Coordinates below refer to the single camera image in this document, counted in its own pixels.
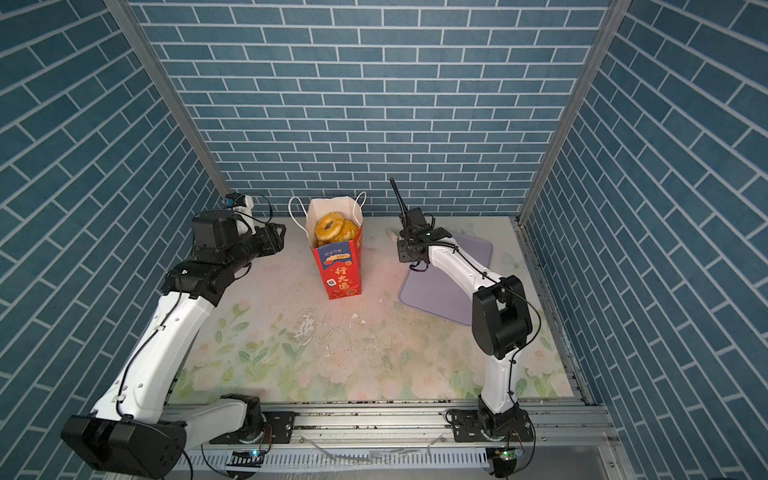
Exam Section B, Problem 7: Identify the long seeded bread loaf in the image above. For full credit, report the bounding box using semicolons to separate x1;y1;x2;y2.
333;219;359;243

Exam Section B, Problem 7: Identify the red white paper bag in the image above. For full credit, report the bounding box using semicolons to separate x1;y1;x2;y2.
288;191;367;300

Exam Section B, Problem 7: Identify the ring donut bread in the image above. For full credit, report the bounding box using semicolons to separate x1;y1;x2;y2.
314;212;345;242

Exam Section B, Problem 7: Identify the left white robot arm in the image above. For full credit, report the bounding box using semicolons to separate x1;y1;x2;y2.
61;212;286;479

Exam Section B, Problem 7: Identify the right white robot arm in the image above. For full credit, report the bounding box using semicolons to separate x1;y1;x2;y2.
397;222;535;442

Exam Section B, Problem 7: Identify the lavender plastic tray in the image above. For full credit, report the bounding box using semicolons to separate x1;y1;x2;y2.
399;234;493;327

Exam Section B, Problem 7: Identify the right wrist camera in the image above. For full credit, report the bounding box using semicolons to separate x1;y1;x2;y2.
401;207;430;231

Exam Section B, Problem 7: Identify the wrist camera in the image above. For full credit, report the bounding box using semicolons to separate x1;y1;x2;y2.
191;193;255;252
401;207;430;231

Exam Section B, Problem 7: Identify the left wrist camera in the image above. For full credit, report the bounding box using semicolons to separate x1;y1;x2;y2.
191;193;255;252

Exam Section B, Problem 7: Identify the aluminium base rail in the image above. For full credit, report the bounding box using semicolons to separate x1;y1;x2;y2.
168;399;634;479

